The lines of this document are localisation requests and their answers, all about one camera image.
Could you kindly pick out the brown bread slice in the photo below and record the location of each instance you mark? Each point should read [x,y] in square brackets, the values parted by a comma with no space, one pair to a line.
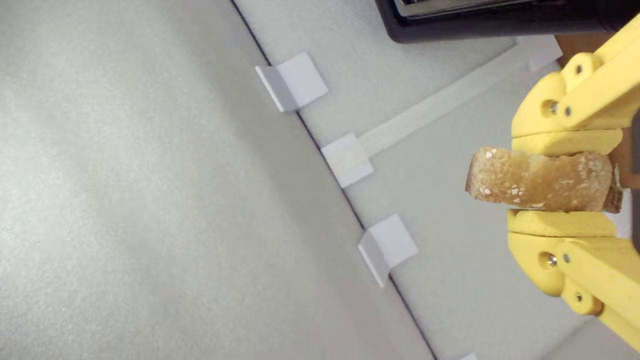
[540,180]

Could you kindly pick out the black two-slot toaster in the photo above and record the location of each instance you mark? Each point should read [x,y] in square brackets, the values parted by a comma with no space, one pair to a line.
[475,27]

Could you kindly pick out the white wall strip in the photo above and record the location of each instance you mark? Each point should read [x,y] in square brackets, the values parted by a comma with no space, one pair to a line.
[450,97]

